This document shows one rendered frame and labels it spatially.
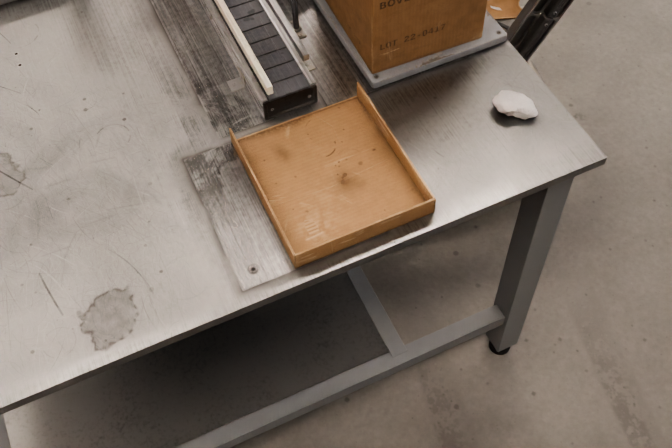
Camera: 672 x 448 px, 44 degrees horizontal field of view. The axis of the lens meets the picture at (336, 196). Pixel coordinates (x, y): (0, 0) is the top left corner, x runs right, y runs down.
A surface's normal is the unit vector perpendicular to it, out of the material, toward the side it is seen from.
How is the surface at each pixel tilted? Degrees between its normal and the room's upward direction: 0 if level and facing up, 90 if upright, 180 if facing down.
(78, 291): 0
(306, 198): 0
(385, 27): 90
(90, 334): 0
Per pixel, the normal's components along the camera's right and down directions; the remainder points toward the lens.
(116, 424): -0.03, -0.58
